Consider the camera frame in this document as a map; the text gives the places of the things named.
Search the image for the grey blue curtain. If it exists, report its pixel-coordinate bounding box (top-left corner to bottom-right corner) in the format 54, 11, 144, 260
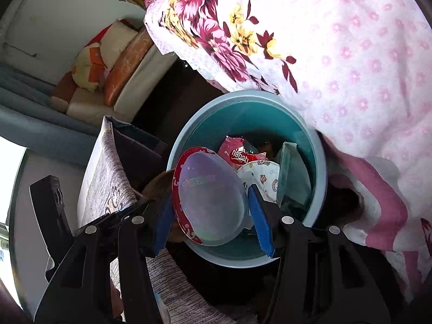
0, 64, 102, 166

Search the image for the red pillow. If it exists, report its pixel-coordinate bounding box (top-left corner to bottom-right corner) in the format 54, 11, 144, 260
86, 23, 113, 49

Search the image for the orange white printed pillow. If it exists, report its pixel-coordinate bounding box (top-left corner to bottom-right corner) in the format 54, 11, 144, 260
72, 41, 109, 92

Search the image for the pink cloth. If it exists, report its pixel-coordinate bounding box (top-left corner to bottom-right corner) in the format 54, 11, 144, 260
332, 148, 432, 277

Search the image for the brown cushion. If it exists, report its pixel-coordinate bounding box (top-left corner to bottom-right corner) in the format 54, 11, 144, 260
51, 71, 79, 113

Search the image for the round red instant noodle bowl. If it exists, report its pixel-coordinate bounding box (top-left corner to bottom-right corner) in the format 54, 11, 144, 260
172, 147, 254, 247

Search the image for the green packet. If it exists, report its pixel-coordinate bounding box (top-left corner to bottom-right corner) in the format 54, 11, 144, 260
275, 142, 313, 211

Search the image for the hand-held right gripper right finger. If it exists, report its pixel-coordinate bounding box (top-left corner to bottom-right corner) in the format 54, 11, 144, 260
246, 186, 392, 324

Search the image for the cream pillow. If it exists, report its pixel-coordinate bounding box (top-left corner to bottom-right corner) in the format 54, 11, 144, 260
100, 19, 139, 71

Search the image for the window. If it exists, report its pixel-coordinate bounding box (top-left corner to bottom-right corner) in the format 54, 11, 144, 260
0, 135, 28, 308

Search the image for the pink floral blanket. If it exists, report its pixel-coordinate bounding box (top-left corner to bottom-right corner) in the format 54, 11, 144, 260
144, 0, 432, 304

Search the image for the beige sofa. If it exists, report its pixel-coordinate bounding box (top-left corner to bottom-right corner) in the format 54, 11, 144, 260
50, 18, 179, 125

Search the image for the orange seat cushion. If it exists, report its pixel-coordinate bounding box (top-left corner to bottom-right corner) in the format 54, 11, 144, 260
104, 29, 156, 107

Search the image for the grey printed tablecloth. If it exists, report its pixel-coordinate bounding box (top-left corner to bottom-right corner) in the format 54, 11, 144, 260
76, 116, 257, 324

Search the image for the red wafer packet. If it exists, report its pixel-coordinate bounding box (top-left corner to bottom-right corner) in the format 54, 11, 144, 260
218, 136, 269, 169

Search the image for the teal trash bin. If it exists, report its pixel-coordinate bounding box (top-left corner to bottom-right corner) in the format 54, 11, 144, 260
166, 90, 328, 268

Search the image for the white printed face mask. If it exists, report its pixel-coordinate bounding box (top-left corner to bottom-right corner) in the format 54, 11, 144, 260
236, 160, 281, 203

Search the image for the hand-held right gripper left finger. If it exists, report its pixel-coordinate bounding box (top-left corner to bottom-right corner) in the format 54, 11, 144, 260
34, 189, 174, 324

